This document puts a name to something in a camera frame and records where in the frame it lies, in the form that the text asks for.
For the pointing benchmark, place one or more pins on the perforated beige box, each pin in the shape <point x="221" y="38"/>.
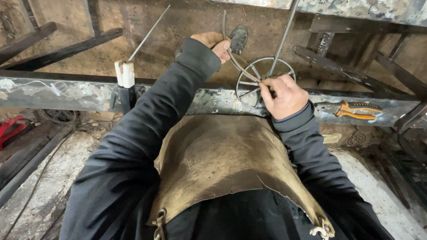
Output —
<point x="355" y="137"/>

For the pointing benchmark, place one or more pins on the straight steel rod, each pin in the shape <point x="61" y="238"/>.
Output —
<point x="283" y="36"/>

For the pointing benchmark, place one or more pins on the person's left hand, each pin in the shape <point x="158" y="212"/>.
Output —
<point x="207" y="40"/>

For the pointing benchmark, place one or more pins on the dark metal frame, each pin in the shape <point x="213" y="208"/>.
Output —
<point x="389" y="72"/>

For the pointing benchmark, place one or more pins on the black metal pipes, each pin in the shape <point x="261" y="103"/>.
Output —
<point x="3" y="173"/>

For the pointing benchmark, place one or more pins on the orange black pliers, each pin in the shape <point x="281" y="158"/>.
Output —
<point x="353" y="110"/>

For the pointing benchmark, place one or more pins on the brown leather apron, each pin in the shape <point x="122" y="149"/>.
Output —
<point x="214" y="161"/>

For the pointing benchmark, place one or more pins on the thin welding electrode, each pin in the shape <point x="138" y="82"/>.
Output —
<point x="149" y="32"/>

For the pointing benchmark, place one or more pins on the person's right hand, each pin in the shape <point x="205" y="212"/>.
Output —
<point x="288" y="99"/>

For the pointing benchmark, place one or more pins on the curved thin metal rod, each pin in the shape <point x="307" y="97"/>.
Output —
<point x="236" y="63"/>

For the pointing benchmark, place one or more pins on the dark work shoe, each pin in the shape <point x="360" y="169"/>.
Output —
<point x="238" y="38"/>

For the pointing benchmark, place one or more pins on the dark angled metal bar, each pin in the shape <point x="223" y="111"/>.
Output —
<point x="15" y="46"/>
<point x="68" y="49"/>

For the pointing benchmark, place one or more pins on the scuffed steel workbench beam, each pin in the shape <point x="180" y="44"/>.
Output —
<point x="50" y="91"/>

